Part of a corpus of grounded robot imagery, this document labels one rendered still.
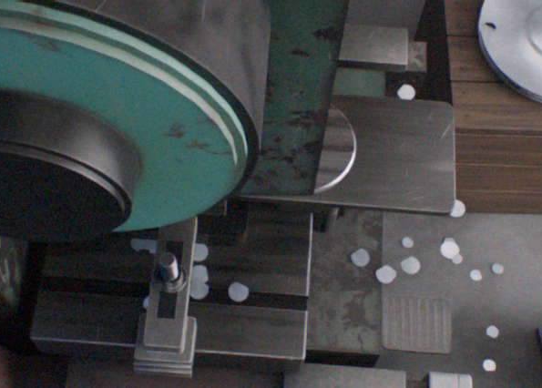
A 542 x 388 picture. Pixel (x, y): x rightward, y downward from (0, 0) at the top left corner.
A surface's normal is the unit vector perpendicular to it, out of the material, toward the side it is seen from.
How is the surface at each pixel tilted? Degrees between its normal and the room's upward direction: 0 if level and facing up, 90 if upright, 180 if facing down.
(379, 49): 0
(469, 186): 90
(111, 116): 90
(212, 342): 0
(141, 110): 90
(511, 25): 0
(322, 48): 90
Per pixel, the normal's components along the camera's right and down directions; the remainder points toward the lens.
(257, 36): 0.96, -0.06
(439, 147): 0.04, -0.43
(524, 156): -0.01, 0.90
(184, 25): 0.68, -0.27
